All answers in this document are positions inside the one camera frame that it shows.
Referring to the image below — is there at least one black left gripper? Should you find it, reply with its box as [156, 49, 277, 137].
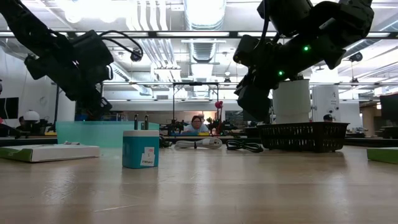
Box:
[24, 53, 113, 121]

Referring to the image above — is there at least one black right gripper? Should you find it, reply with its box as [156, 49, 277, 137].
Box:
[233, 37, 315, 122]

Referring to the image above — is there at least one blue white charger plug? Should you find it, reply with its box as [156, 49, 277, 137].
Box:
[122, 114, 160, 170]

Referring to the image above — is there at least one black mesh basket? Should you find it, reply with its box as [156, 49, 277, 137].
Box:
[257, 121, 350, 154]

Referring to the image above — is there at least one white cable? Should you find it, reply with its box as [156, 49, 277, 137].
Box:
[173, 138, 223, 151]

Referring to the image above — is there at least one teal plastic bin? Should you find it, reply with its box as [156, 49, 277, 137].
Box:
[56, 121, 160, 149]

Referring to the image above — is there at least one red desk lamp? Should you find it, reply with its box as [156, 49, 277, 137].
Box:
[214, 100, 224, 135]

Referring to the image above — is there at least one translucent jug with black rim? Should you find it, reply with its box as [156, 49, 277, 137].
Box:
[272, 78, 312, 124]

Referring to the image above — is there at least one white flat box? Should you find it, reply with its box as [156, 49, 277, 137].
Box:
[0, 144, 101, 164]

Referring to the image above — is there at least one black ceiling spotlight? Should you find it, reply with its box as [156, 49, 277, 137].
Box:
[348, 51, 364, 63]
[129, 48, 143, 63]

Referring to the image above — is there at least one white dome lamp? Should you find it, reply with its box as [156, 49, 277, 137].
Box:
[23, 110, 40, 122]

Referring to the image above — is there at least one black computer monitor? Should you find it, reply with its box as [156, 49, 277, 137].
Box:
[379, 93, 398, 124]
[0, 96, 20, 120]

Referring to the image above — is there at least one green flat box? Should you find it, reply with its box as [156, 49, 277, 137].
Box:
[366, 147, 398, 166]

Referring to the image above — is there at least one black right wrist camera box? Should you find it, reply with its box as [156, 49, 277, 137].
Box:
[233, 34, 270, 68]

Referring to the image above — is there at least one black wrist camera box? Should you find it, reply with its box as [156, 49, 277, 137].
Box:
[70, 29, 114, 82]
[233, 34, 270, 68]

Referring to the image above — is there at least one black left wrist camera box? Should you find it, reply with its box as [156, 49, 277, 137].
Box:
[70, 29, 114, 82]

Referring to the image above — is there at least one black left wrist camera cable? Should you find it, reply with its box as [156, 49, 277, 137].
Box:
[98, 29, 144, 62]

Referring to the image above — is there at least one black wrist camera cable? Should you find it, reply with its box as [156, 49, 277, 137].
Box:
[260, 0, 272, 43]
[98, 29, 144, 62]

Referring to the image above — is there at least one white wall appliance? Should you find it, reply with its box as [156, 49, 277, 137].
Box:
[311, 85, 341, 123]

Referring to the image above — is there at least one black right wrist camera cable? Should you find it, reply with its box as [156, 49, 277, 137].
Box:
[260, 0, 272, 43]

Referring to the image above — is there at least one black overhead frame bar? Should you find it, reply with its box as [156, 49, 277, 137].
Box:
[0, 30, 398, 40]

